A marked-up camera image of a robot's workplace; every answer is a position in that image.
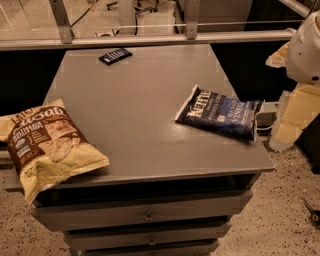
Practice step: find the bottom grey drawer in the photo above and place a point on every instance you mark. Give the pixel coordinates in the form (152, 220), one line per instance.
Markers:
(191, 248)

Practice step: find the blue Kettle chip bag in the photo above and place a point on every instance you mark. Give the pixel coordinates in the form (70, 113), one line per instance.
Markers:
(212, 111)

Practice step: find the yellow brown chip bag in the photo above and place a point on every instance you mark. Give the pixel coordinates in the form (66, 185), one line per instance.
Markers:
(47, 148)

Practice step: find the grey floor box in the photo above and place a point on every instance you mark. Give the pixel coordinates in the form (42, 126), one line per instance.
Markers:
(267, 114)

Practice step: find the grey drawer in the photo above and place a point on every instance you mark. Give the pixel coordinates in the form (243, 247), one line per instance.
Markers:
(191, 248)
(124, 213)
(147, 235)

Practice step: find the metal railing frame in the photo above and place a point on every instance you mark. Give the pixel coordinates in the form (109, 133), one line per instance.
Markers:
(67, 24)

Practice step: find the top grey drawer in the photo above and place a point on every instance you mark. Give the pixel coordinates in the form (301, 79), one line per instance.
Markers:
(124, 213)

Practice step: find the grey drawer cabinet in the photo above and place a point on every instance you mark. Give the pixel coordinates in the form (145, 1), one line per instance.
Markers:
(127, 110)

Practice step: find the black caster wheel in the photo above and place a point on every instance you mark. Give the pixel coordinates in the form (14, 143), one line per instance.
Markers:
(314, 214)

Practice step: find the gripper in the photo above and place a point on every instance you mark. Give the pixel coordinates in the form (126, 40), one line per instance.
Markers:
(305, 56)

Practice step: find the dark blue rxbar wrapper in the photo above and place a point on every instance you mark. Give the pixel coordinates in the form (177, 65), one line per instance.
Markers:
(115, 56)

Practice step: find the middle grey drawer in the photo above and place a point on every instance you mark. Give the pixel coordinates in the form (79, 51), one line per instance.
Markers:
(147, 235)

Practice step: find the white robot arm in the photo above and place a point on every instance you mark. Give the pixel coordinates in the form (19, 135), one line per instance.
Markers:
(301, 58)

